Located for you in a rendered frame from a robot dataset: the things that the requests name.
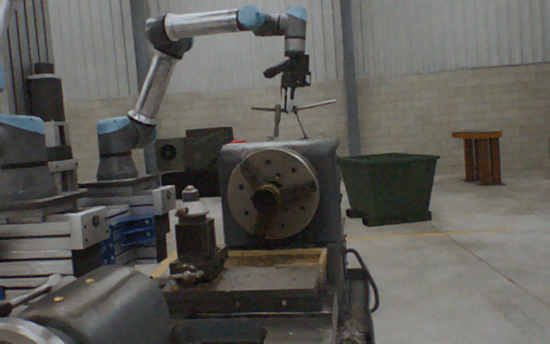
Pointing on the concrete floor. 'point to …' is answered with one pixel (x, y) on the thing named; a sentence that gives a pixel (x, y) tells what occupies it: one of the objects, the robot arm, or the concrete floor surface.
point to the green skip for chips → (389, 187)
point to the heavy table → (481, 156)
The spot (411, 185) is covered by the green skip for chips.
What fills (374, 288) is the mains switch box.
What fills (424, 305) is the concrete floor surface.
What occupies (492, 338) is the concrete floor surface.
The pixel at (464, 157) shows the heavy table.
